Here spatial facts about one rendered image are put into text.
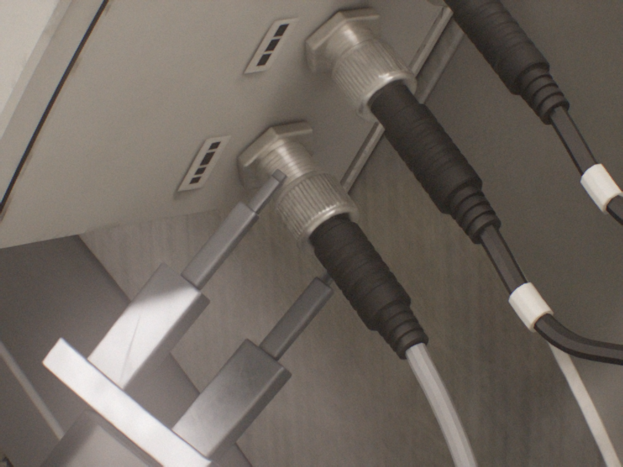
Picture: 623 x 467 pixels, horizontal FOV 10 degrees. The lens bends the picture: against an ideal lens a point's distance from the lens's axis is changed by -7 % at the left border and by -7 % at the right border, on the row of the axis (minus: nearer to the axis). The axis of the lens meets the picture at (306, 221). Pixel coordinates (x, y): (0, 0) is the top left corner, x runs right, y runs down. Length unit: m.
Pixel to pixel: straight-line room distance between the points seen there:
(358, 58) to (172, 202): 0.06
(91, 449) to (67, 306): 0.15
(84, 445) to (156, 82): 0.08
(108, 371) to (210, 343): 0.12
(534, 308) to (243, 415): 0.09
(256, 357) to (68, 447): 0.07
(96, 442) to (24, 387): 0.11
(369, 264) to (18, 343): 0.13
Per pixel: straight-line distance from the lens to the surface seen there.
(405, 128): 0.81
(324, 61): 0.83
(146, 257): 0.94
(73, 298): 0.95
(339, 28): 0.82
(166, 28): 0.79
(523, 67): 0.78
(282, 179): 0.82
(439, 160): 0.81
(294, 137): 0.85
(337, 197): 0.84
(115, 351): 0.82
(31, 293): 0.94
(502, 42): 0.79
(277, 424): 0.92
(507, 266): 0.80
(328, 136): 0.86
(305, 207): 0.84
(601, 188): 0.77
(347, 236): 0.83
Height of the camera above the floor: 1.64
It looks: 8 degrees down
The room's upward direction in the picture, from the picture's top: 3 degrees counter-clockwise
